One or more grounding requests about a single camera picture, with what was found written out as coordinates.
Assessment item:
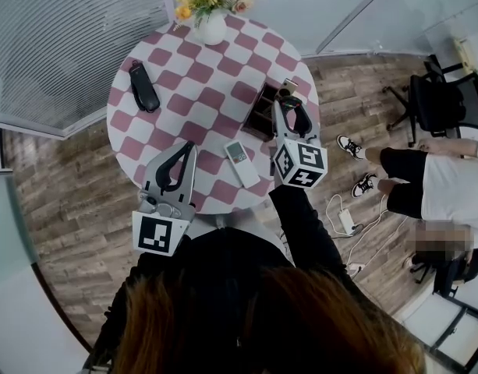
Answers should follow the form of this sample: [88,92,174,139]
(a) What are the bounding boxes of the white vase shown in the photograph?
[193,10,228,47]

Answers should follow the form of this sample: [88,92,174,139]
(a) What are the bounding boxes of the white slatted window blinds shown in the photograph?
[0,0,173,130]

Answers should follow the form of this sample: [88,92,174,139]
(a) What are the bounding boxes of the light wooden side table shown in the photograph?
[452,37,478,77]

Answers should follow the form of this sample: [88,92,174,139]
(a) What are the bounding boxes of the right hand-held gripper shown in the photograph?
[271,98,328,191]

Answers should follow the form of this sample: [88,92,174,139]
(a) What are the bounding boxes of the black metal frame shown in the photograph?
[402,291,478,366]

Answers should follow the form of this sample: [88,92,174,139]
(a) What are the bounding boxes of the person's right forearm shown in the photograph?
[267,183,345,273]

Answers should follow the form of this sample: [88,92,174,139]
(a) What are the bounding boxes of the person's left forearm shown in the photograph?
[132,247,193,288]

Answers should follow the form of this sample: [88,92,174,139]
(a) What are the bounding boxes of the dark brown organizer box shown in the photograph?
[241,82,287,143]

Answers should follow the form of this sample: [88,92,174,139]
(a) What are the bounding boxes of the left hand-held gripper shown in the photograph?
[131,140,199,256]

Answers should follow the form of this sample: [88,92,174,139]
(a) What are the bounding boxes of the white cable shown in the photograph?
[345,194,391,267]
[325,193,353,240]

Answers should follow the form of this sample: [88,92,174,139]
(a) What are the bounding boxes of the person's torso in black top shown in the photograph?
[90,226,380,374]

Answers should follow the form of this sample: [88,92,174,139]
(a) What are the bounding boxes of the round checkered table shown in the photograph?
[106,13,321,214]

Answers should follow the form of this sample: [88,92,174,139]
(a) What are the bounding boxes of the white remote control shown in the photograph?
[224,140,261,189]

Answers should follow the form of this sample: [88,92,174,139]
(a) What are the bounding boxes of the white power strip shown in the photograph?
[338,207,356,236]

